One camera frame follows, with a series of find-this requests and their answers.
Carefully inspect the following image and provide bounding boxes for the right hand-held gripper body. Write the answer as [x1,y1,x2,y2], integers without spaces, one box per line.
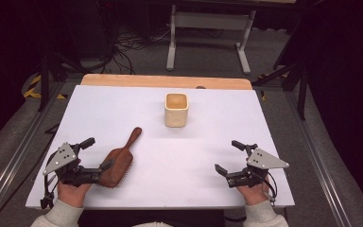
[225,145,290,189]

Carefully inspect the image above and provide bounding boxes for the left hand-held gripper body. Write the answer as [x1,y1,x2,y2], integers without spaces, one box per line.
[42,142,104,187]

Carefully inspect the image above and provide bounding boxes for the brown wooden hairbrush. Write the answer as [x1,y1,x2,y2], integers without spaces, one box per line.
[98,126,143,189]

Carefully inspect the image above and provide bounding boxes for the person's right hand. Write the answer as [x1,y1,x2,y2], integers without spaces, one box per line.
[235,180,270,207]

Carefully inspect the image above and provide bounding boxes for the person's left hand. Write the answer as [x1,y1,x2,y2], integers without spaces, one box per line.
[57,180,93,209]

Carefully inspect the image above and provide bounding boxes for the white board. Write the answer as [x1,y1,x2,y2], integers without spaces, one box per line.
[25,84,296,210]

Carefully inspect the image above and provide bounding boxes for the person's dark clothed body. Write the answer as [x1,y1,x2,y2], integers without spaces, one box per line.
[77,209,227,227]

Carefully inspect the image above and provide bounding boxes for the cream square cup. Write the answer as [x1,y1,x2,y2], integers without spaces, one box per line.
[164,92,190,129]

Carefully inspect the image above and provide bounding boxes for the yellow black hazard tape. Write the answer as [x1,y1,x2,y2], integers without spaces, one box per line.
[23,74,68,100]

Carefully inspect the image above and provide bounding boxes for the black tripod stand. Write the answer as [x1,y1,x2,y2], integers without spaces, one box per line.
[37,51,86,113]
[251,61,310,121]

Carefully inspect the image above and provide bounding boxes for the wooden table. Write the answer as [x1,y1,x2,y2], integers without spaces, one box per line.
[80,73,253,91]

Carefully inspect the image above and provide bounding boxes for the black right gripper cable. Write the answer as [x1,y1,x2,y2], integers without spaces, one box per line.
[258,169,279,207]

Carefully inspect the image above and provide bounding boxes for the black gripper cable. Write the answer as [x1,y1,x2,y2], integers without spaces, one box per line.
[40,173,60,210]
[258,169,279,207]

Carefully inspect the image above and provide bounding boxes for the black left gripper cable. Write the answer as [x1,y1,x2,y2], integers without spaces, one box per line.
[40,173,60,210]

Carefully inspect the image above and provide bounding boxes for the aluminium floor rail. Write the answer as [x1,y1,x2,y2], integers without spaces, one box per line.
[283,91,354,227]
[0,79,67,226]

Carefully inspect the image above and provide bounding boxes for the black floor cables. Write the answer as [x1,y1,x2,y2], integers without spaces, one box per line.
[84,18,174,76]

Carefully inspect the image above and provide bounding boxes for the white metal table frame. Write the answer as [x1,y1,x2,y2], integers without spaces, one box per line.
[165,4,257,76]

